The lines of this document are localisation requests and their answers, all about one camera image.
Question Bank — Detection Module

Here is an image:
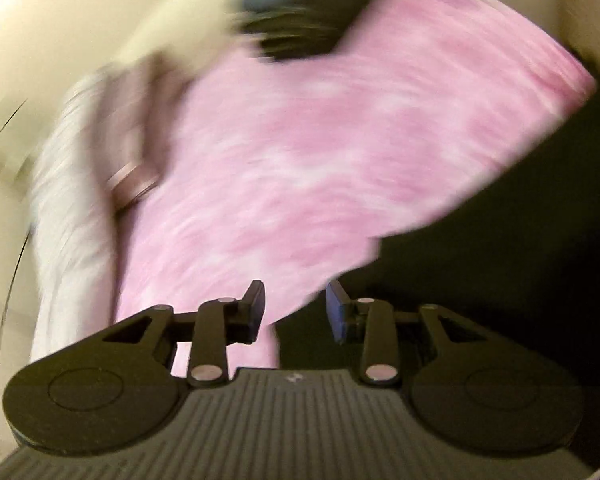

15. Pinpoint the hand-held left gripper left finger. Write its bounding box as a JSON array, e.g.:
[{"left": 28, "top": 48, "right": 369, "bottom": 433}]
[{"left": 102, "top": 280, "right": 267, "bottom": 388}]

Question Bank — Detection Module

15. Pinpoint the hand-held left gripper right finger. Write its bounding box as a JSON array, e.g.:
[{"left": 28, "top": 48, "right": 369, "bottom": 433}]
[{"left": 326, "top": 280, "right": 487, "bottom": 387}]

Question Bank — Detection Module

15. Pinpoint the black jacket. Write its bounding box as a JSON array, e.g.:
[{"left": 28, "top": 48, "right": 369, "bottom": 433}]
[{"left": 275, "top": 80, "right": 600, "bottom": 463}]

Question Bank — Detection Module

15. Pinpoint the pink floral blanket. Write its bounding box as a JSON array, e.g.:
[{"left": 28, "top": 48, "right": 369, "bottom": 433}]
[{"left": 112, "top": 0, "right": 599, "bottom": 379}]

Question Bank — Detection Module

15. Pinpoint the white quilt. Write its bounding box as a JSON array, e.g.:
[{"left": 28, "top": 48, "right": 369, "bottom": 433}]
[{"left": 27, "top": 60, "right": 131, "bottom": 367}]

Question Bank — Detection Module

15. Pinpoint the mauve folded blanket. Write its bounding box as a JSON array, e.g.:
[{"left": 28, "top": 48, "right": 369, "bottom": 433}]
[{"left": 94, "top": 52, "right": 203, "bottom": 217}]

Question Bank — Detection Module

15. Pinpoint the dark cloth pile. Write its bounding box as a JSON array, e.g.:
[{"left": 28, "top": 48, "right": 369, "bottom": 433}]
[{"left": 229, "top": 0, "right": 402, "bottom": 63}]

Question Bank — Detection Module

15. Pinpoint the thin black cable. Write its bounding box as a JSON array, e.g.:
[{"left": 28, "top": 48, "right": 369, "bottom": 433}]
[{"left": 0, "top": 230, "right": 34, "bottom": 457}]

